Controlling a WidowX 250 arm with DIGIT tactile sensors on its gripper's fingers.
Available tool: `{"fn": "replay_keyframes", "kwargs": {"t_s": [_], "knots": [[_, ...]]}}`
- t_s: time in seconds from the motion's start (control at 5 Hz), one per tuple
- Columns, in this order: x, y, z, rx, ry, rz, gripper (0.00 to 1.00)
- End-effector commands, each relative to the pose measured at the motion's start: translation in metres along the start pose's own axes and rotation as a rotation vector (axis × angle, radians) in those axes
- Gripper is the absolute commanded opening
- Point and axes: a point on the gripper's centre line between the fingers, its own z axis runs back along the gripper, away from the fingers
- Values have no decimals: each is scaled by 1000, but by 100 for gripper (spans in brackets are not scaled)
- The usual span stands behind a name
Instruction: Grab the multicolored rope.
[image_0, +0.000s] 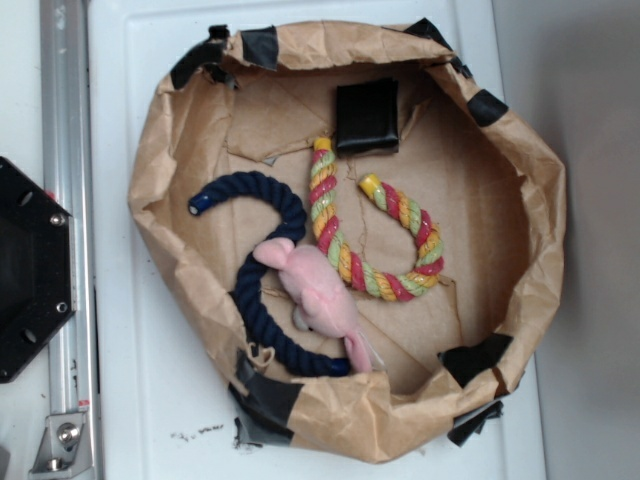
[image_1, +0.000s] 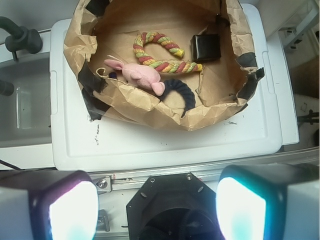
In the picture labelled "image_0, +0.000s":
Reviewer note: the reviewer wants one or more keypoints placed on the pink plush toy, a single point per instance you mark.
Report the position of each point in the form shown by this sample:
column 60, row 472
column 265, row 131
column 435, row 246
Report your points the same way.
column 323, row 303

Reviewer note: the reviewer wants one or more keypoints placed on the white tray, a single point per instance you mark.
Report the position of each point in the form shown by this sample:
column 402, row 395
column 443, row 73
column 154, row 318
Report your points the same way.
column 166, row 413

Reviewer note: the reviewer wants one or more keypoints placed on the brown paper bag bin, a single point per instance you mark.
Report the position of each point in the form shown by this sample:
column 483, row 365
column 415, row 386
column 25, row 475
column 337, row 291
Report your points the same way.
column 452, row 247

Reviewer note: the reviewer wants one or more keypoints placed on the metal corner bracket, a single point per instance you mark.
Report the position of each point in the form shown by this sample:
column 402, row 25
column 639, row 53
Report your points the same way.
column 64, row 451

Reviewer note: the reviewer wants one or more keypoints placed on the black square patch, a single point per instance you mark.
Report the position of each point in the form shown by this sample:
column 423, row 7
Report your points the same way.
column 367, row 118

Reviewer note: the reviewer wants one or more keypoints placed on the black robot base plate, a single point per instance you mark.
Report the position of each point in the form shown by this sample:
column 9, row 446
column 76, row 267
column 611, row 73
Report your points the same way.
column 36, row 273

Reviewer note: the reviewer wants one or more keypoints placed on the aluminium extrusion rail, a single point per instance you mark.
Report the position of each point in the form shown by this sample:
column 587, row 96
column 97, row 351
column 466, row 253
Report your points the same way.
column 73, row 372

